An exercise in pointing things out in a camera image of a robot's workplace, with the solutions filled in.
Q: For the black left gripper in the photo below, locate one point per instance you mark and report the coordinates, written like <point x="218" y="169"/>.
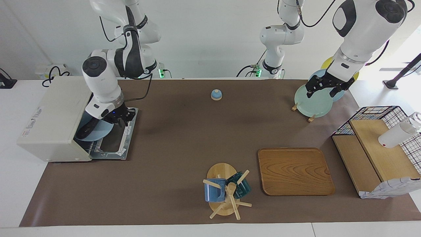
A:
<point x="329" y="80"/>

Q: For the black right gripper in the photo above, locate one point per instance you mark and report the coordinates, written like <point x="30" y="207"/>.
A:
<point x="120" y="113"/>

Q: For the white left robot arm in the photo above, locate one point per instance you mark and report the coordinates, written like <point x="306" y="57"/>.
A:
<point x="361" y="26"/>

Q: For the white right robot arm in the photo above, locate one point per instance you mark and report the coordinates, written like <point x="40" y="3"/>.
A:
<point x="98" y="82"/>

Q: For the white toaster oven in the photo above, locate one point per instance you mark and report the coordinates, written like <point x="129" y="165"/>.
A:
<point x="52" y="115"/>

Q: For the pale green plate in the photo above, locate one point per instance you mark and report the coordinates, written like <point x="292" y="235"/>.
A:
<point x="312" y="105"/>

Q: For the light blue racked plate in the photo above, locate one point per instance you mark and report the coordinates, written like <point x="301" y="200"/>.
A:
<point x="315" y="74"/>

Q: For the wooden plate rack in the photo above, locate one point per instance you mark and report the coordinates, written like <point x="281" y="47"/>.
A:
<point x="311" y="118"/>

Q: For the yellow plate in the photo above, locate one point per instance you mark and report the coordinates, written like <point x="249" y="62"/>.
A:
<point x="327" y="62"/>

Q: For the brown table mat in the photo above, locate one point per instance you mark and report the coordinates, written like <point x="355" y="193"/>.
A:
<point x="181" y="148"/>

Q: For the black stand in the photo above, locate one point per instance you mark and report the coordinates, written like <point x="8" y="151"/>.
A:
<point x="399" y="76"/>

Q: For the wooden serving tray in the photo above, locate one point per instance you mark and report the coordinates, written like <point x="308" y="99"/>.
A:
<point x="296" y="171"/>

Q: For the white bottle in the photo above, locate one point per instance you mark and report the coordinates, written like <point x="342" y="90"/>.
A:
<point x="394" y="136"/>

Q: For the wooden step shelf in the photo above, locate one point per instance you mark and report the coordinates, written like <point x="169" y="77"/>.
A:
<point x="384" y="158"/>

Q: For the small blue call bell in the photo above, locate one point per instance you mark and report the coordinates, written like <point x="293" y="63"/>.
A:
<point x="216" y="95"/>

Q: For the white power strip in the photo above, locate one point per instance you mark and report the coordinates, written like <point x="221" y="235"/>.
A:
<point x="41" y="70"/>

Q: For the wooden mug tree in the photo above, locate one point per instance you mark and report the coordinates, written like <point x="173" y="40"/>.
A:
<point x="221" y="171"/>

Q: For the blue mug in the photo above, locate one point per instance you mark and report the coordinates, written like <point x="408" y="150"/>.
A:
<point x="212" y="193"/>

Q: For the white patterned cloth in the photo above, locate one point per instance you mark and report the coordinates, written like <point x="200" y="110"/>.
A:
<point x="388" y="189"/>

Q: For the dark green mug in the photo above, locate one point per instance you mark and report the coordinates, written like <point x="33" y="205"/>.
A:
<point x="243" y="189"/>

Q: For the black bracket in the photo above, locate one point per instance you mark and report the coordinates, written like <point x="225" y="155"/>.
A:
<point x="6" y="82"/>

